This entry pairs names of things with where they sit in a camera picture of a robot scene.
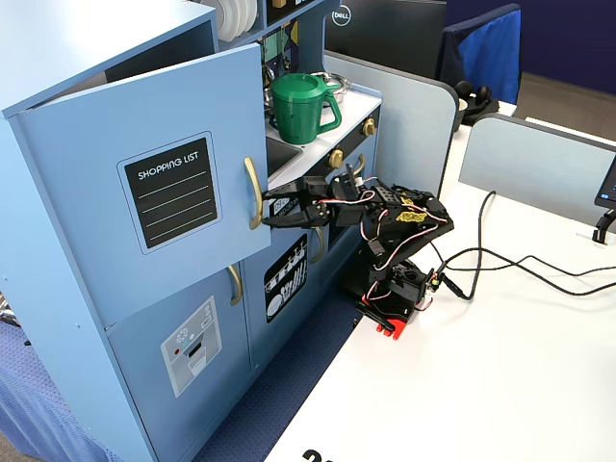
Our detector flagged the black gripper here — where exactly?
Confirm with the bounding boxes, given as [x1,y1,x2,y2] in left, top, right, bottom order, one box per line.
[262,175,340,231]

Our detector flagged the gold shopping-list door handle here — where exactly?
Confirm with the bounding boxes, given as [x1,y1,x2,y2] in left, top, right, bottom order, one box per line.
[243,156,266,232]

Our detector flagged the blue door with shopping list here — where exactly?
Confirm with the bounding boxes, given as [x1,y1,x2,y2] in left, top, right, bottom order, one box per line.
[8,41,274,331]

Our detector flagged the blue oven door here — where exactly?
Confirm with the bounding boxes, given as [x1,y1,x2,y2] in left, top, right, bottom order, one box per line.
[322,137,381,256]

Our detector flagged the blue door with dish-rack sticker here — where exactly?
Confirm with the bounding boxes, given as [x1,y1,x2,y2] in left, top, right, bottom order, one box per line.
[240,225,334,372]

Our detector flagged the blue door with ice-dispenser sticker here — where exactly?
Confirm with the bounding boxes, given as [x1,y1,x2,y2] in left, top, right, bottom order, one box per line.
[104,262,254,462]

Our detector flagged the blue toy kitchen cabinet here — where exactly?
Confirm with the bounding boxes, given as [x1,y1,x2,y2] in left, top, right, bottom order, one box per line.
[0,0,384,462]

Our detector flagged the black toy sink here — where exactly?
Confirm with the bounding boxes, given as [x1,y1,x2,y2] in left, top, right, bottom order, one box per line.
[266,134,305,177]

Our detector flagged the green plastic pitcher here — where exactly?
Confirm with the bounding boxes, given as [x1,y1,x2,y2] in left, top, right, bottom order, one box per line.
[269,71,344,145]

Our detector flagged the silver metal pot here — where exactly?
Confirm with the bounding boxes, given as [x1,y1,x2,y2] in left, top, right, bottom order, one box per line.
[315,70,353,104]

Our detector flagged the grey rounded desk divider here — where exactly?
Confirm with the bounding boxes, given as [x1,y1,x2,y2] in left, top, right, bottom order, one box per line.
[322,50,459,204]

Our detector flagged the red table clamp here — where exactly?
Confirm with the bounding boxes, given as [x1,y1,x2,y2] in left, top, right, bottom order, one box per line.
[354,294,421,342]

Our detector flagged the navy woven mat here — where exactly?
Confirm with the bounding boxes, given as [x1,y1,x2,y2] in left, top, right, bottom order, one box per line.
[192,283,363,462]

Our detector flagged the black Dell monitor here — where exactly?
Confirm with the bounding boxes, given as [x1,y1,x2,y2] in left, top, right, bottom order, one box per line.
[324,0,449,81]

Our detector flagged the black headphones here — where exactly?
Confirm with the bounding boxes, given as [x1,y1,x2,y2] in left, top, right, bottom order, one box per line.
[454,80,502,117]

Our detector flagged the grey low desk divider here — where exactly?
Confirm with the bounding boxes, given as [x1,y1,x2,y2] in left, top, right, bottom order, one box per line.
[457,114,616,233]

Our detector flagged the blue office chair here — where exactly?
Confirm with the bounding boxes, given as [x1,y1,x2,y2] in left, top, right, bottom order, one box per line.
[440,3,523,105]

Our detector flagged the light blue cloth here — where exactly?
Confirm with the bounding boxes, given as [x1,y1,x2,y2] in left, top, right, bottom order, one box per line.
[0,317,127,462]

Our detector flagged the black monitor stand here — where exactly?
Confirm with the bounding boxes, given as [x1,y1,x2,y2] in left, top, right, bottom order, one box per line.
[591,209,616,244]

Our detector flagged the monitor with lit screen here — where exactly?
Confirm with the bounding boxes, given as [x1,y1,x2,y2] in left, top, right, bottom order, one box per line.
[594,153,616,211]

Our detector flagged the gold dishwasher door handle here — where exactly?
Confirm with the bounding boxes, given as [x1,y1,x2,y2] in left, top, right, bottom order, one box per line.
[310,226,326,265]

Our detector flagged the black looping cable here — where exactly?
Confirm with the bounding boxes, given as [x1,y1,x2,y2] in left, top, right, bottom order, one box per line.
[440,190,498,302]

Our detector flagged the black long cable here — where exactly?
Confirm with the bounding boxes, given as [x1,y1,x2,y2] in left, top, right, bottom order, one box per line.
[435,247,616,297]

